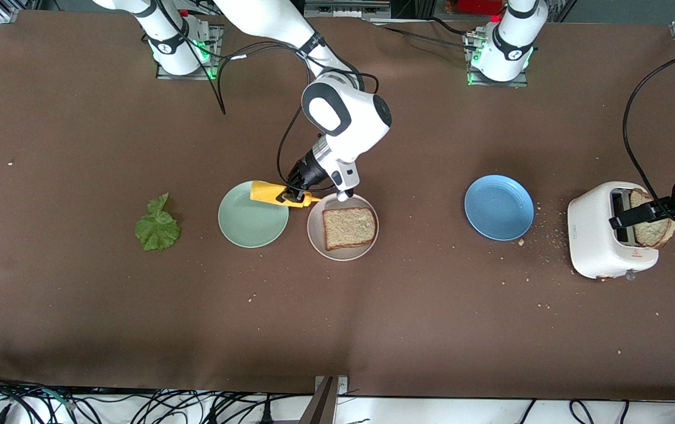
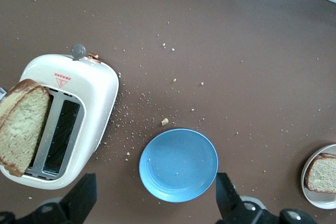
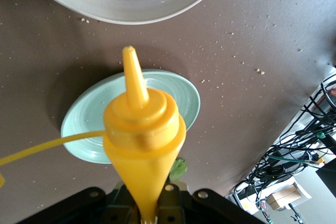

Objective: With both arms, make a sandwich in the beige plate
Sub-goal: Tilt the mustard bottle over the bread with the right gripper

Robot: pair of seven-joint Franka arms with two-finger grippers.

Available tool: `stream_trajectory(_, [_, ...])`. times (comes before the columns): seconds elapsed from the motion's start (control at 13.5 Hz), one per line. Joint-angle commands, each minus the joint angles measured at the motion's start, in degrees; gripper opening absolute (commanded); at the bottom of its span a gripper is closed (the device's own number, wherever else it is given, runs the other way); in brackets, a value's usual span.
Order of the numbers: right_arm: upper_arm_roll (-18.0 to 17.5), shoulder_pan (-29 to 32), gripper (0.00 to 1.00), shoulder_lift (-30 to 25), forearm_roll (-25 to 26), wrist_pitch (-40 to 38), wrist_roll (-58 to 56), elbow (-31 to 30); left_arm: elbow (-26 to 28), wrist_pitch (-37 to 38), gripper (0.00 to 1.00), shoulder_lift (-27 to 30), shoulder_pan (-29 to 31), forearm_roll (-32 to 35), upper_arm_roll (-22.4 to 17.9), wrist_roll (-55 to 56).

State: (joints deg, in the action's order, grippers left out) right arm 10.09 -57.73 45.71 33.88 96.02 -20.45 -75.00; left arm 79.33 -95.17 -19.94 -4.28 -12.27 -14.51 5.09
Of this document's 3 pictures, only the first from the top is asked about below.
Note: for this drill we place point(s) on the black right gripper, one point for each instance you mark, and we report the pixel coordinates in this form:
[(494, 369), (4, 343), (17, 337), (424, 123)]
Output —
[(306, 171)]

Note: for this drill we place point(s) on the brown-crust bread slice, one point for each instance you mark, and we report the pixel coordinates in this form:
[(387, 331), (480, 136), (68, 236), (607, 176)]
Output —
[(349, 228), (652, 234)]

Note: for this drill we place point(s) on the yellow mustard squeeze bottle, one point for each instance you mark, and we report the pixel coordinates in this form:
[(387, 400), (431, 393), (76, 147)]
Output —
[(264, 192)]

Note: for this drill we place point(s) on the green lettuce leaf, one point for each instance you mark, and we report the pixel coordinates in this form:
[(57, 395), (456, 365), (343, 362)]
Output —
[(158, 229)]

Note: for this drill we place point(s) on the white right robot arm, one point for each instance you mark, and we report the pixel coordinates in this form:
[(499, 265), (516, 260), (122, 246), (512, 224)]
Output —
[(343, 118)]

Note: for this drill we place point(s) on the beige round plate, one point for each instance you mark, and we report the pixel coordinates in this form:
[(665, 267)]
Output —
[(314, 235)]

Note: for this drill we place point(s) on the pale green round plate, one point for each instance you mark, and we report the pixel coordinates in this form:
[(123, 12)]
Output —
[(253, 224)]

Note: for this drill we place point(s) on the blue round plate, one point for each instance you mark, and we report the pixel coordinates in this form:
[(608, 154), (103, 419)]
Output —
[(499, 207)]

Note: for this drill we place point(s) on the white two-slot toaster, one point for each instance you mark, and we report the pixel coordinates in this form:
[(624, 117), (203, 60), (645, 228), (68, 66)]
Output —
[(591, 235)]

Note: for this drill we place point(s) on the brown table cloth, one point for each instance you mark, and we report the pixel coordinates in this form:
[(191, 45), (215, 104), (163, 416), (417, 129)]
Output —
[(337, 324)]

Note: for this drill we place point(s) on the grey power strip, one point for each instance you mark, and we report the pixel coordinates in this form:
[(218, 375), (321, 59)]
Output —
[(343, 9)]

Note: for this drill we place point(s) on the red box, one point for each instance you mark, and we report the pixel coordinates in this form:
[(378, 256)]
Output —
[(479, 6)]

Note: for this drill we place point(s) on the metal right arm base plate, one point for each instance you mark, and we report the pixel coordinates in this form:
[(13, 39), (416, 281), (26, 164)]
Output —
[(218, 53)]

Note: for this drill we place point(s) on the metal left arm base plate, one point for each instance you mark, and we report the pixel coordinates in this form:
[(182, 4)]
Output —
[(474, 82)]

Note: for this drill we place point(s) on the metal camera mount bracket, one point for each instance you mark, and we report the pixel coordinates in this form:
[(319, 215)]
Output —
[(327, 406)]

